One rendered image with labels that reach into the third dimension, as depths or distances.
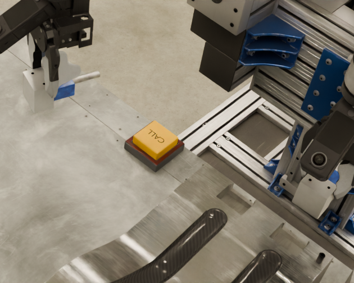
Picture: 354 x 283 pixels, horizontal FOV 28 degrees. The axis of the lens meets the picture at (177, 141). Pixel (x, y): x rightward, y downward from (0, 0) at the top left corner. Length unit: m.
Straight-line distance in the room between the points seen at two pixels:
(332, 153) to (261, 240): 0.20
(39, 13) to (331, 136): 0.46
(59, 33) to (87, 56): 1.58
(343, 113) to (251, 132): 1.22
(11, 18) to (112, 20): 1.78
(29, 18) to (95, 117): 0.34
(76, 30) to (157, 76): 1.54
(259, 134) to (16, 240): 1.20
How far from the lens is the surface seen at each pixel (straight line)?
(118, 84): 2.59
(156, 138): 1.28
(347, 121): 1.01
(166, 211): 1.12
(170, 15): 2.93
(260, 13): 1.47
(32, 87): 1.18
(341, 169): 1.09
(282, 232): 1.17
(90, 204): 1.22
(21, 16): 1.09
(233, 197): 1.19
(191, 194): 1.14
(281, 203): 2.06
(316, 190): 1.12
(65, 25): 1.10
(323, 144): 1.00
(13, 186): 1.25
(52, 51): 1.10
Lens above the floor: 1.78
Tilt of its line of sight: 47 degrees down
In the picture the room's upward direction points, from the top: 12 degrees clockwise
